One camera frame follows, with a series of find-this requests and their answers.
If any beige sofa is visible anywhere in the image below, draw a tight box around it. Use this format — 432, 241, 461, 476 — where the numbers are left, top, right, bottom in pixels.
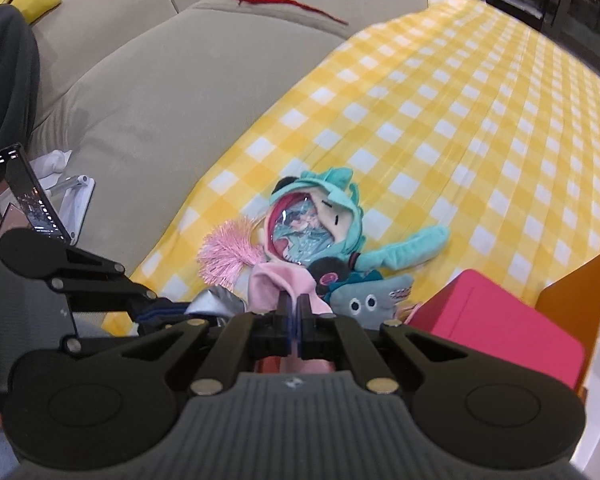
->
0, 0, 468, 281

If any grey plush toy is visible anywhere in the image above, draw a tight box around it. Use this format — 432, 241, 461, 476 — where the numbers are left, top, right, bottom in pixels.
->
327, 270, 413, 331

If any smartphone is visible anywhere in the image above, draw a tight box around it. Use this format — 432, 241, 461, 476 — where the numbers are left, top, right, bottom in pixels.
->
0, 144, 73, 246

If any orange cardboard box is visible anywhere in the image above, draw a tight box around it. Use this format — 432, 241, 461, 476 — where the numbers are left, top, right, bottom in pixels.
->
535, 247, 600, 396

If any pink cloth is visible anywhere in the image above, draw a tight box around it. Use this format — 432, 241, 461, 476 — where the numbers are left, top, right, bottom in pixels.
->
247, 260, 331, 321

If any white sock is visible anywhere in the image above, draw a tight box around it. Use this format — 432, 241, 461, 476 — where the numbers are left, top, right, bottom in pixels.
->
30, 150, 74, 178

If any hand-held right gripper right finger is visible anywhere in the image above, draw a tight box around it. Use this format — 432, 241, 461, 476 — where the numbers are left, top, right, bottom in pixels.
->
293, 294, 468, 393

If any white phone stand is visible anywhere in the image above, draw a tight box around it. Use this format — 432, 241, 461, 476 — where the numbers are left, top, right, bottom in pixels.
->
45, 174, 96, 236

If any person's leg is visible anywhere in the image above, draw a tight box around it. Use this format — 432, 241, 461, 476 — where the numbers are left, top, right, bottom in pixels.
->
0, 5, 41, 191

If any yellow checked tablecloth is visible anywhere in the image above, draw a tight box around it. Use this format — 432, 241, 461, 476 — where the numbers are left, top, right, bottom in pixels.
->
102, 0, 600, 341

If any teal plush doll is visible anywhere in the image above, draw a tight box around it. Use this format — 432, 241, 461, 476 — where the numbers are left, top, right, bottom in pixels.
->
267, 167, 451, 296

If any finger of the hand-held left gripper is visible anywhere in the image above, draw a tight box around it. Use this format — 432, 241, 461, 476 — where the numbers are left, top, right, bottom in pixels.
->
0, 227, 183, 321
64, 310, 196, 357

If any pink tinsel pom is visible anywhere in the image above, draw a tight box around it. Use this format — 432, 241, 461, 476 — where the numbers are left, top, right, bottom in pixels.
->
197, 215, 266, 286

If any red cube box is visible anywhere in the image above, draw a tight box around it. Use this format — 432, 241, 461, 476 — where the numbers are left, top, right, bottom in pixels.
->
407, 269, 586, 396

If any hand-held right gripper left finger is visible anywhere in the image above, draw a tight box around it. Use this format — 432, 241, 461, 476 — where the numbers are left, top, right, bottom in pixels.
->
122, 294, 294, 393

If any silver bag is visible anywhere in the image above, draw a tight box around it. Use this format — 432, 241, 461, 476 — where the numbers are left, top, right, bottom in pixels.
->
187, 285, 246, 322

